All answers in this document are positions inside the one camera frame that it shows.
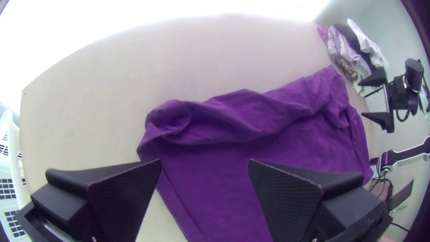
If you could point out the white laundry basket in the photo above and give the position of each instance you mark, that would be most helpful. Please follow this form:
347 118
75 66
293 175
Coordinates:
8 174

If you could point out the heap of clothes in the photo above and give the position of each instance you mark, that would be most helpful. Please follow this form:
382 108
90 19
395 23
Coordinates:
352 50

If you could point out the dark t-shirt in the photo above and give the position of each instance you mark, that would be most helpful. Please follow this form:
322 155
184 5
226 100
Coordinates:
255 134

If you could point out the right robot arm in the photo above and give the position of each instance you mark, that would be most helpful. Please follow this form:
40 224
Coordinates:
406 154

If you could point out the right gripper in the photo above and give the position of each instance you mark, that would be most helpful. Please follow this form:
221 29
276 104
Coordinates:
403 95

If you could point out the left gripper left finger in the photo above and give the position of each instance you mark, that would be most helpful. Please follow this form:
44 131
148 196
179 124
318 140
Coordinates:
121 195

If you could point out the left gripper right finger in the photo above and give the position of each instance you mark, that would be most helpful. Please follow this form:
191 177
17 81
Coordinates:
285 198

